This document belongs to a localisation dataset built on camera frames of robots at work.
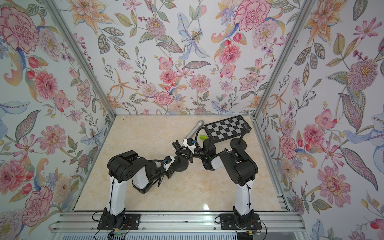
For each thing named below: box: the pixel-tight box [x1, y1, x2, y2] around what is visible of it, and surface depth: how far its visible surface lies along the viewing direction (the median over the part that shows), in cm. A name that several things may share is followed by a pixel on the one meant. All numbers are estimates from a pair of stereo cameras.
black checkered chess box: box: [204, 115, 252, 143], surface depth 112 cm
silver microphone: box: [184, 119, 205, 140], surface depth 112 cm
